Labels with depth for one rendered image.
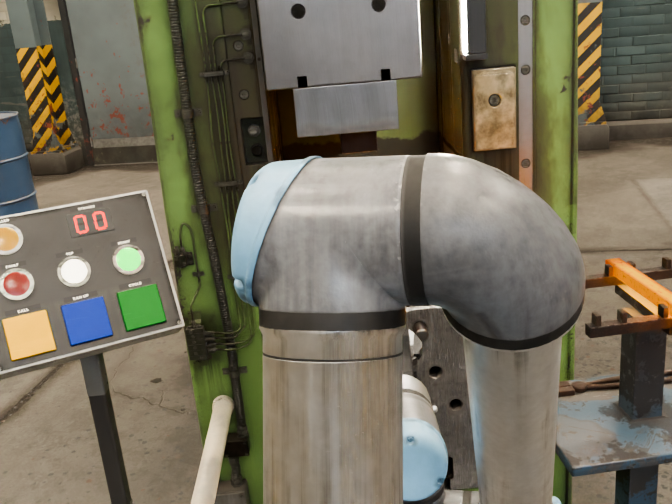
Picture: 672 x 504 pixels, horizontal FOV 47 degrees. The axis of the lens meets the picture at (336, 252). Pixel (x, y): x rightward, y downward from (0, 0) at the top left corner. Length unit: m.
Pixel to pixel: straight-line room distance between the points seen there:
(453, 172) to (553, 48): 1.18
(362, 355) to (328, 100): 0.99
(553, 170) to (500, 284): 1.22
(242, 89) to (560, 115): 0.68
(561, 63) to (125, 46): 6.72
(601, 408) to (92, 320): 1.00
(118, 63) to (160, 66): 6.53
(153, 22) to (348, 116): 0.45
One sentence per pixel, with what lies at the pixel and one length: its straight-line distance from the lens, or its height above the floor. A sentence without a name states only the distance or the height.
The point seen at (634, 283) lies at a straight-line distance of 1.55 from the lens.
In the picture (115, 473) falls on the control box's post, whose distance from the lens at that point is 1.75.
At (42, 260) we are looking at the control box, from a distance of 1.50.
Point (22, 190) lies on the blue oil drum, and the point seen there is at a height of 0.36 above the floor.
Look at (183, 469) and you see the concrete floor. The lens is 2.84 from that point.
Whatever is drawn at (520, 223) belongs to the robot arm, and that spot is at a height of 1.37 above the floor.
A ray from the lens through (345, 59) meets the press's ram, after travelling 1.50.
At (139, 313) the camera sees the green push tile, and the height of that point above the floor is 1.00.
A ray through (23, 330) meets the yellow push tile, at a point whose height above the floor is 1.02.
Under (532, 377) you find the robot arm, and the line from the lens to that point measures 0.68.
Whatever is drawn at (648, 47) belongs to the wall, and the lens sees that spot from 7.57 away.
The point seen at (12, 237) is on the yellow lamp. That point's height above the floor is 1.16.
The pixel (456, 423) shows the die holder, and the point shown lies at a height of 0.64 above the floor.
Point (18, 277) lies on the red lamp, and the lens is 1.49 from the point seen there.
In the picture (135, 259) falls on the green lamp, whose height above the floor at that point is 1.09.
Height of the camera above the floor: 1.54
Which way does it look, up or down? 19 degrees down
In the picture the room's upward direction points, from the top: 5 degrees counter-clockwise
